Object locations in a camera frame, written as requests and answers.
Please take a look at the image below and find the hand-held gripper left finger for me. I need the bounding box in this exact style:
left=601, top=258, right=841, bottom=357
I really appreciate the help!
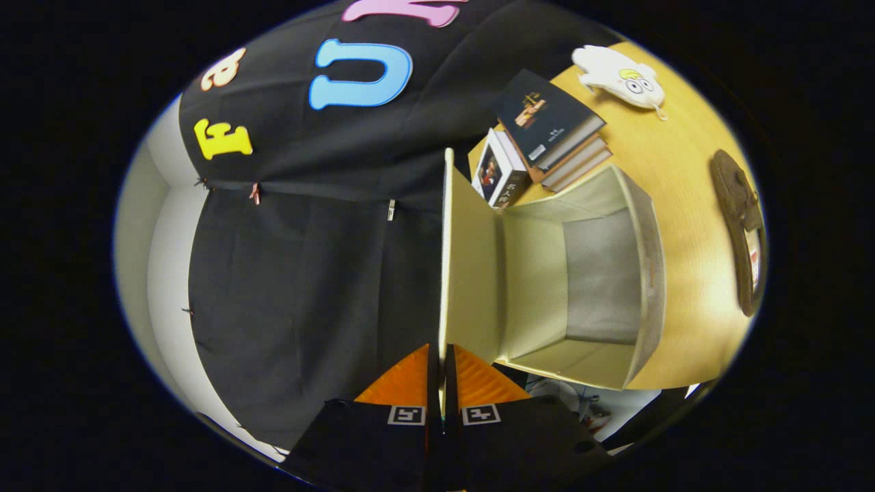
left=284, top=344, right=442, bottom=492

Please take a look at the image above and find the white plush toy with eyes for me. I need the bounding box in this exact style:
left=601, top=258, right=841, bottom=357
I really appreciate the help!
left=571, top=45, right=667, bottom=120

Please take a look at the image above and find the brown cover book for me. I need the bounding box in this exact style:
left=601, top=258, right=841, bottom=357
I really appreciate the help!
left=526, top=135, right=609, bottom=182
left=545, top=149, right=613, bottom=193

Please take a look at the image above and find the brown fuzzy shoe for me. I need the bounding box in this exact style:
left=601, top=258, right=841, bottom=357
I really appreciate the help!
left=710, top=149, right=766, bottom=317

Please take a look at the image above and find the grey fabric storage box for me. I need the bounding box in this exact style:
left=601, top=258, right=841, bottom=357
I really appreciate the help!
left=437, top=147, right=667, bottom=390

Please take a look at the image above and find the dark cover book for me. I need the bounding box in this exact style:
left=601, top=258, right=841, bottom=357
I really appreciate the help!
left=494, top=68, right=606, bottom=172

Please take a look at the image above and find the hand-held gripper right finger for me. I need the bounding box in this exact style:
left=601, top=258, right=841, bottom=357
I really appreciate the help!
left=443, top=344, right=613, bottom=492

